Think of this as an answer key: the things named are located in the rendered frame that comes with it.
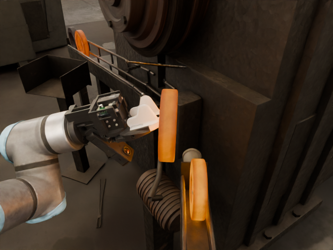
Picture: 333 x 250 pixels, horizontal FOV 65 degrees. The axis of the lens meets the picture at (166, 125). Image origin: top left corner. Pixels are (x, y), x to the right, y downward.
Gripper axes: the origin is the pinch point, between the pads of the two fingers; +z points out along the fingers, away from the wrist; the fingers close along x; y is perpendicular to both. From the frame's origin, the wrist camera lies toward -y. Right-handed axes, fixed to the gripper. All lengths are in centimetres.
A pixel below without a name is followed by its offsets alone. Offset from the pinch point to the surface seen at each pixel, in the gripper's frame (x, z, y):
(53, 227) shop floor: 32, -84, -72
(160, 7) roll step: 32.1, 1.2, 15.4
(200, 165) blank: 1.0, 3.8, -16.0
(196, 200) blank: -6.4, 1.6, -19.3
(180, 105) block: 26.2, -0.6, -13.3
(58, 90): 71, -65, -15
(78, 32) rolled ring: 122, -64, 0
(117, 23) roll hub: 41.3, -14.8, 12.9
